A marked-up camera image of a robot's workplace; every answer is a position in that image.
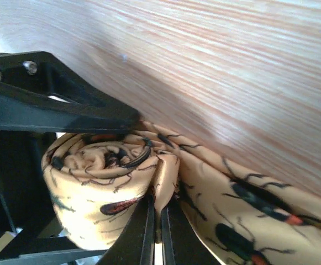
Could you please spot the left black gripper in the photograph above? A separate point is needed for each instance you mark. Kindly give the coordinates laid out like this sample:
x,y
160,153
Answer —
x,y
29,230

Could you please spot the yellow leopard print tie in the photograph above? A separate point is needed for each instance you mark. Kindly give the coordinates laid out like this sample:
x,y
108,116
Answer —
x,y
242,216

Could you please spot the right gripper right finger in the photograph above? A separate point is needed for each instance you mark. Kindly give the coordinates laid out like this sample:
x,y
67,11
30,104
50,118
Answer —
x,y
180,245

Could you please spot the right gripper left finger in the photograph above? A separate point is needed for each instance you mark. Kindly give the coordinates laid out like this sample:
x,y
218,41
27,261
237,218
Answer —
x,y
135,245

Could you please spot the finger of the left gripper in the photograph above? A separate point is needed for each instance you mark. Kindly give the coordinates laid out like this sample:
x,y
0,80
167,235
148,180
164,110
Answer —
x,y
40,93

